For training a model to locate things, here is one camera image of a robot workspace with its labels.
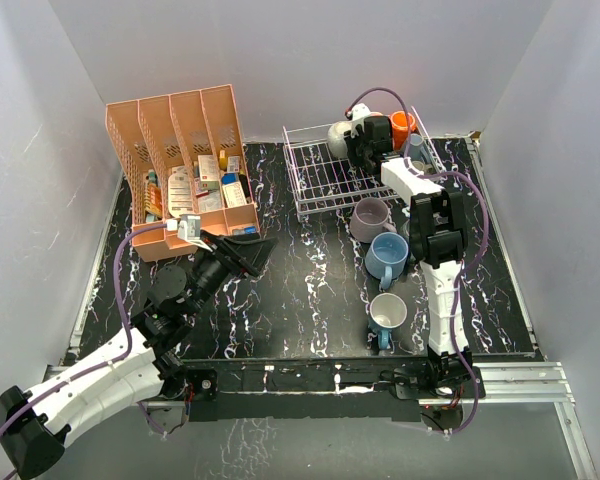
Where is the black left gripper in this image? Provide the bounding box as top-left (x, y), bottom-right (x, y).
top-left (184, 230), bottom-right (277, 317)

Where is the cream speckled mug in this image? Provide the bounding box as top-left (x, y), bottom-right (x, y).
top-left (327, 121), bottom-right (351, 159)

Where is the orange mug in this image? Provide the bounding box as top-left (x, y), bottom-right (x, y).
top-left (389, 110), bottom-right (418, 151)

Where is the grey-blue printed mug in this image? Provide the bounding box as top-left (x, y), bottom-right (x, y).
top-left (405, 133), bottom-right (424, 162)

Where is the olive grey small cup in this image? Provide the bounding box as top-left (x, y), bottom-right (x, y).
top-left (412, 161), bottom-right (435, 175)

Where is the light blue mug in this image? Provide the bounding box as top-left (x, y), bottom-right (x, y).
top-left (364, 232), bottom-right (409, 292)

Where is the white mug blue handle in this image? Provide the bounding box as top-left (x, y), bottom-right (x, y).
top-left (369, 292), bottom-right (407, 350)

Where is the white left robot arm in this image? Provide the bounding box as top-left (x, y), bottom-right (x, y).
top-left (0, 232), bottom-right (277, 479)

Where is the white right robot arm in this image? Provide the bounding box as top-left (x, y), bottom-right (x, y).
top-left (343, 104), bottom-right (472, 397)

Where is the blue capped small bottle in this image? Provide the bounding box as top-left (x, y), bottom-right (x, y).
top-left (232, 225), bottom-right (258, 236)

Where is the lavender wide mug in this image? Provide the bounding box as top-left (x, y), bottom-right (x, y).
top-left (349, 197), bottom-right (396, 244)

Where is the blue round container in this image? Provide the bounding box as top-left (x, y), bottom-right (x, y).
top-left (221, 172), bottom-right (239, 185)

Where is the white red medicine box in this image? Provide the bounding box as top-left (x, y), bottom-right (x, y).
top-left (197, 154), bottom-right (220, 188)

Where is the white blister pack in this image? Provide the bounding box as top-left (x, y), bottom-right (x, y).
top-left (167, 166), bottom-right (194, 218)

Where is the yellow small box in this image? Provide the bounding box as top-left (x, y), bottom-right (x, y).
top-left (218, 149), bottom-right (228, 171)

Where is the orange medicine box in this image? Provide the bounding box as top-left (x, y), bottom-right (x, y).
top-left (144, 182), bottom-right (162, 218)

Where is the peach plastic file organizer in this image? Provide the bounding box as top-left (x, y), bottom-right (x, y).
top-left (105, 85), bottom-right (259, 262)

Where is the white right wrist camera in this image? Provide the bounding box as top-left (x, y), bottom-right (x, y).
top-left (345, 103), bottom-right (371, 138)

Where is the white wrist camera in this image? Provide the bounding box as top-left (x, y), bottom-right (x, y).
top-left (345, 103), bottom-right (371, 138)
top-left (177, 214), bottom-right (201, 244)

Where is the white wire dish rack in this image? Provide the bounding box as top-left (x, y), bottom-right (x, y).
top-left (283, 111), bottom-right (443, 219)

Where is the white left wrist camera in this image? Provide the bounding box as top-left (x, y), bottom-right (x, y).
top-left (177, 214), bottom-right (201, 244)

